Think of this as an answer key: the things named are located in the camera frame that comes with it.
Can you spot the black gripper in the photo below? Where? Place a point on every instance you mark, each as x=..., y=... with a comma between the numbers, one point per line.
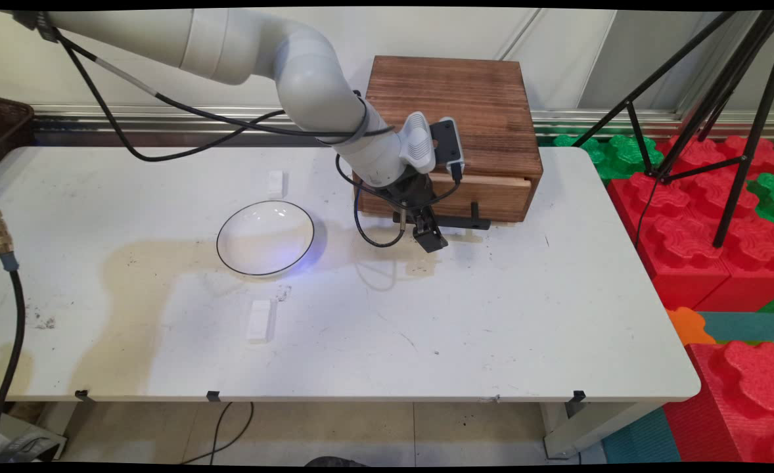
x=410, y=190

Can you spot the wooden drawer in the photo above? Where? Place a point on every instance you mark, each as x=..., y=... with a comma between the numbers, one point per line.
x=492, y=197

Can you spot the dark wicker basket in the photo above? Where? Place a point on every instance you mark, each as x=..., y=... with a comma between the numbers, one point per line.
x=6, y=128

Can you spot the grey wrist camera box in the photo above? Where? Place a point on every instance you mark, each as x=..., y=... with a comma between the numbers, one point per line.
x=449, y=141

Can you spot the small white block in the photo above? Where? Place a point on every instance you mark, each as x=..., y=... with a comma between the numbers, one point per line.
x=259, y=322
x=275, y=184

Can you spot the metal wall rail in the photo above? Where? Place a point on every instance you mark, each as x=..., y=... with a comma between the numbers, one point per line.
x=65, y=121

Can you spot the teal foam mat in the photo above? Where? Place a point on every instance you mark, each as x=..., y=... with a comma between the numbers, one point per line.
x=643, y=440
x=745, y=327

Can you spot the shallow white bowl, black rim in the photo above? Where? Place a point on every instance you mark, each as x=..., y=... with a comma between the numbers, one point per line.
x=265, y=243

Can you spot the white table leg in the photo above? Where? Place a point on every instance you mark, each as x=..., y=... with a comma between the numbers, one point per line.
x=39, y=433
x=584, y=427

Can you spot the large red foam block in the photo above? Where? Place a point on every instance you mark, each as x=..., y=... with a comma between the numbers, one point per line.
x=682, y=243

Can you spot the green foam block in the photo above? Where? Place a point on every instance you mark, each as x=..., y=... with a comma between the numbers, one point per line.
x=771, y=197
x=623, y=154

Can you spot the orange foam piece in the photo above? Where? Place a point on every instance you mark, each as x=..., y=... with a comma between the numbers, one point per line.
x=688, y=327

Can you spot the black tripod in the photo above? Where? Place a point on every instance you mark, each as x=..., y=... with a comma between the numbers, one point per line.
x=746, y=157

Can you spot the brown wooden drawer cabinet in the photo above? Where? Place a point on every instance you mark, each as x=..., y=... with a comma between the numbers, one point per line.
x=485, y=98

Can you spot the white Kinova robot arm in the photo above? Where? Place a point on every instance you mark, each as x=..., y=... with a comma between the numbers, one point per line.
x=308, y=79

